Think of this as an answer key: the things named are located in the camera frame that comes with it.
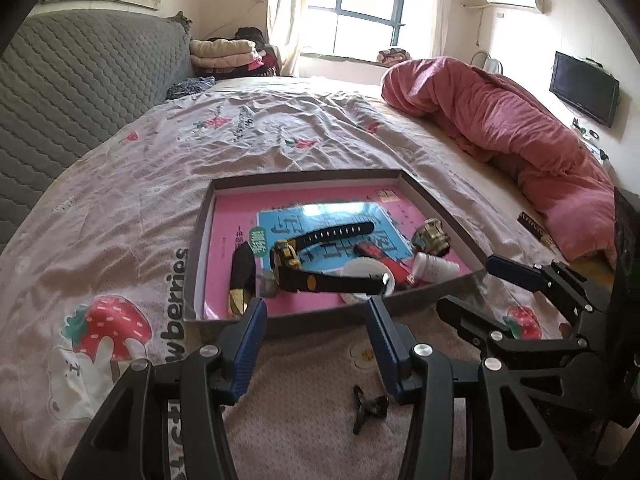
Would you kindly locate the small white pill bottle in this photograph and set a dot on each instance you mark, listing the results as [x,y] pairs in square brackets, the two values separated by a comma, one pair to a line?
[432,269]

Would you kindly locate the pink strawberry print bedsheet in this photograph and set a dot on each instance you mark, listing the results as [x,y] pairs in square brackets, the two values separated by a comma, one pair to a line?
[116,226]

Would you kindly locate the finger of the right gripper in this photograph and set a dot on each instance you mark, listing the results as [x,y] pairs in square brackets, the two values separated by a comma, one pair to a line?
[494,339]
[569,292]

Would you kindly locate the folded clothes pile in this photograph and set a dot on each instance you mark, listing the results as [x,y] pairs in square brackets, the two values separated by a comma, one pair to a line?
[246,54]

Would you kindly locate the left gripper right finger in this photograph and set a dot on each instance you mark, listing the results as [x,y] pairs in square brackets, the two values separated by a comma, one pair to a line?
[504,435]

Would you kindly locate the pink blue children's book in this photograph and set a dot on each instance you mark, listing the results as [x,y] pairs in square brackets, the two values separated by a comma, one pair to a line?
[263,216]

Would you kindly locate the brass door knob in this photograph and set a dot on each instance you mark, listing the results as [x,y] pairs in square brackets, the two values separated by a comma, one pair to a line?
[431,239]

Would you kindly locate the pink red duvet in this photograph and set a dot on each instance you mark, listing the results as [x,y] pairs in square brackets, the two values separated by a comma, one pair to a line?
[497,121]

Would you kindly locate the black wall television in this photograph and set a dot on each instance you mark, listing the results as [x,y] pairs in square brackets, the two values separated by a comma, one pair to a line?
[585,87]

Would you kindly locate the small black clip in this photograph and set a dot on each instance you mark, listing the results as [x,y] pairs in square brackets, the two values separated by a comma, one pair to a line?
[368,408]

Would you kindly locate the grey quilted headboard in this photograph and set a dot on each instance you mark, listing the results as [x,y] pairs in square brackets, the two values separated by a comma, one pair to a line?
[69,81]

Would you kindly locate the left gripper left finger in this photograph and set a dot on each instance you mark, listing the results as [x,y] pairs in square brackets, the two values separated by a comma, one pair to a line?
[128,437]

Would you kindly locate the black lettered flat tag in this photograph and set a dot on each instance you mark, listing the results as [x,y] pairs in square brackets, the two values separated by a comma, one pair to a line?
[538,231]

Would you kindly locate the dark blue patterned cloth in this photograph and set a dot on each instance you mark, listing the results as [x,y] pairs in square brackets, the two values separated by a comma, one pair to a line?
[189,87]

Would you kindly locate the black yellow wrist watch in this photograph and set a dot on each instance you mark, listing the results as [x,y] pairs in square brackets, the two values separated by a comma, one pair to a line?
[307,263]

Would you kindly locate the cream curtain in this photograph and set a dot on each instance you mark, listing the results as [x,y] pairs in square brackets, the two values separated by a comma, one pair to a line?
[285,30]

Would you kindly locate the window with blue frame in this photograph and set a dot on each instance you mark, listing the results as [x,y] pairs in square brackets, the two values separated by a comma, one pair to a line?
[358,29]

